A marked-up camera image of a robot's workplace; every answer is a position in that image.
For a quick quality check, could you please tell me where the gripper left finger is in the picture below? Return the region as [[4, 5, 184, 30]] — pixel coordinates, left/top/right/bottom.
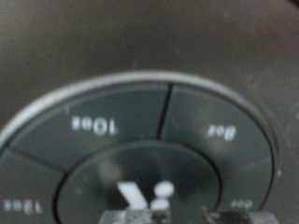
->
[[100, 208, 173, 224]]

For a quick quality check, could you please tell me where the black Keurig coffee machine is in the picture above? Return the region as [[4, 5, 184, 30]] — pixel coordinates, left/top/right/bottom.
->
[[0, 0, 299, 224]]

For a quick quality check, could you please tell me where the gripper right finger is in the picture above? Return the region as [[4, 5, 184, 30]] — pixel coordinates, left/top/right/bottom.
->
[[201, 206, 277, 224]]

